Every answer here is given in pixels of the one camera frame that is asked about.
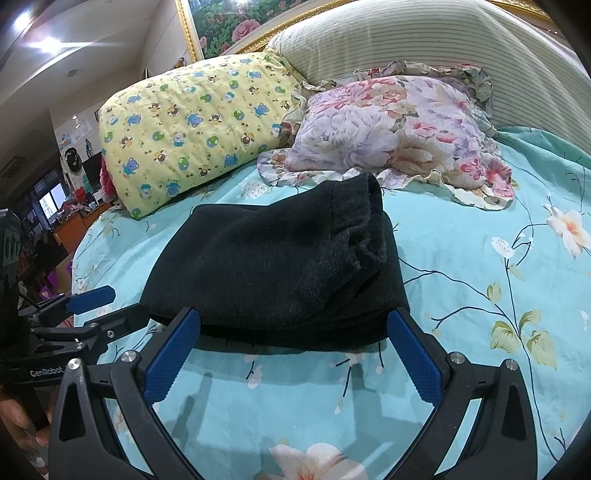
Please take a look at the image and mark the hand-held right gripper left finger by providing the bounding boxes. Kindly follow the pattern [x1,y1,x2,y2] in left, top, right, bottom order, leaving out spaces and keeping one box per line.
[48,307,204,480]

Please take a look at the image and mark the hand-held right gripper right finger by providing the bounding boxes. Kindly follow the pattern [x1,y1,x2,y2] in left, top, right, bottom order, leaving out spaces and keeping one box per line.
[385,307,539,480]

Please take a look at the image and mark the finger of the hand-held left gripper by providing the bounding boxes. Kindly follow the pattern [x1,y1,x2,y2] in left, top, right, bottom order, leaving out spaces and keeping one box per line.
[76,302,151,358]
[39,285,116,319]

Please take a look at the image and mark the black pants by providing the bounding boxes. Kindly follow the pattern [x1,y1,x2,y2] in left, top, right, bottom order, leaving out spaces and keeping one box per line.
[139,172,411,352]

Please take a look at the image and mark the person's left hand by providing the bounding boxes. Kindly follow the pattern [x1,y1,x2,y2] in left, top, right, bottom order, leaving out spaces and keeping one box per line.
[0,385,51,455]

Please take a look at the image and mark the purple box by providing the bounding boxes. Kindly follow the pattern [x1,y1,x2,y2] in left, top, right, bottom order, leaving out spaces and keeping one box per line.
[39,270,71,302]

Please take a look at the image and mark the wooden desk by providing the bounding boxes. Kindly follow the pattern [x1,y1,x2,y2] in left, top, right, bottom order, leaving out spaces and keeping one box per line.
[53,203,112,254]

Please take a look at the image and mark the teal floral bed sheet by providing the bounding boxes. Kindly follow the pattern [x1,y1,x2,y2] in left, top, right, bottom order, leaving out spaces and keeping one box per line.
[71,124,591,480]

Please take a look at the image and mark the red cloth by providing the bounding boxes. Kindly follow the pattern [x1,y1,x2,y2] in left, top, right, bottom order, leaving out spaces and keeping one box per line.
[99,161,122,205]

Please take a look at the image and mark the black computer monitor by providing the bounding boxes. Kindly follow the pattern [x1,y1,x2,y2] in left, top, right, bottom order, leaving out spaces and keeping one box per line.
[83,152,105,195]

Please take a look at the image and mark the black cap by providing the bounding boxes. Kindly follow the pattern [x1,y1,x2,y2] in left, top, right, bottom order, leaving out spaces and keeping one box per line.
[64,147,85,175]

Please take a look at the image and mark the yellow cartoon print pillow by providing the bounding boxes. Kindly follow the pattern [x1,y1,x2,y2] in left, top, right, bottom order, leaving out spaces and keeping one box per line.
[98,51,308,220]

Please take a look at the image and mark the pink floral ruffled pillow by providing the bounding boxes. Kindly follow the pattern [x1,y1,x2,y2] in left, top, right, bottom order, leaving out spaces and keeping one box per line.
[256,62,518,210]

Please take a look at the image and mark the gold framed flower painting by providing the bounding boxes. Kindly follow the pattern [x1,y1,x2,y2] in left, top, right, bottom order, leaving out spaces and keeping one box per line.
[174,0,555,63]

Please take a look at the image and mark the white striped padded headboard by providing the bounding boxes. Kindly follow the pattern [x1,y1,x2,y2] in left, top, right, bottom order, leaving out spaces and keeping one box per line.
[231,0,591,144]

